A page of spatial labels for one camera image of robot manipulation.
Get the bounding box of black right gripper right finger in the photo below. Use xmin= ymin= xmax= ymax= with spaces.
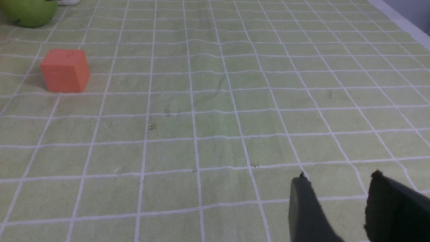
xmin=364 ymin=170 xmax=430 ymax=242

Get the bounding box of green checkered tablecloth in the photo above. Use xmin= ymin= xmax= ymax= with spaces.
xmin=0 ymin=0 xmax=430 ymax=242

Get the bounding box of green striped ball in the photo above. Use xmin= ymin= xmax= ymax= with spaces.
xmin=0 ymin=0 xmax=58 ymax=28

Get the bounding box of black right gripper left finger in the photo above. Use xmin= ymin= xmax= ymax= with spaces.
xmin=289 ymin=172 xmax=343 ymax=242

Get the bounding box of orange foam cube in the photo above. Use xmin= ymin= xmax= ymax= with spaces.
xmin=40 ymin=49 xmax=90 ymax=93

